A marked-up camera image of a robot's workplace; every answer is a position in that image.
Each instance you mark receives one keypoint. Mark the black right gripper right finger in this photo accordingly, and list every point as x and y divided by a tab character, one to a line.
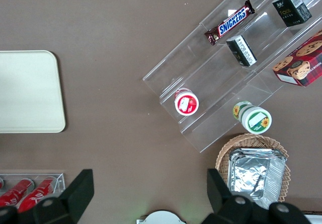
226	198

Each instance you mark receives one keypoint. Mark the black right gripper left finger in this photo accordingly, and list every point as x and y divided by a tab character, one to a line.
75	193

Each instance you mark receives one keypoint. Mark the woven wicker basket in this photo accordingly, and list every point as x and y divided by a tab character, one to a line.
226	153

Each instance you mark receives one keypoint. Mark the cream plastic tray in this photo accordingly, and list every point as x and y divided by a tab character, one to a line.
27	91

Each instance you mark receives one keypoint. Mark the clear acrylic can holder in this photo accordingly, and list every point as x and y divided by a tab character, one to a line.
59	181

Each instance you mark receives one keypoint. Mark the aluminium foil container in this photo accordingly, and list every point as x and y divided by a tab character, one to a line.
254	176

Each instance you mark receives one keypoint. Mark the red cola can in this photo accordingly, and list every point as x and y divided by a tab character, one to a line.
36	193
13	193

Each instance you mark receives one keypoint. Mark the green sunflower yogurt cup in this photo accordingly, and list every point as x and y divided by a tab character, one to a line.
254	118

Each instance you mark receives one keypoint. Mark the red strawberry yogurt cup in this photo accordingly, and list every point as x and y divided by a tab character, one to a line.
186	103

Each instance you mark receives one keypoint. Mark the clear acrylic tiered display stand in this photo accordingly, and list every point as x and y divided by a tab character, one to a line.
224	78

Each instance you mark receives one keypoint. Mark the small black carton box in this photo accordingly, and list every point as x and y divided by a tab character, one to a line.
241	50

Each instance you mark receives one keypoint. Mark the red plaid cookie box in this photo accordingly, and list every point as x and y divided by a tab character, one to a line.
302	63

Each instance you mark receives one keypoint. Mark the Snickers chocolate bar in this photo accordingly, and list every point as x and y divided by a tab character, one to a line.
230	22

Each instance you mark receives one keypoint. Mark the black Face tissue box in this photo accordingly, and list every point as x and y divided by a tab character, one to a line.
291	8

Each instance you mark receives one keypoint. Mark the white round base plate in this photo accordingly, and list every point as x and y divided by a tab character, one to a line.
161	217

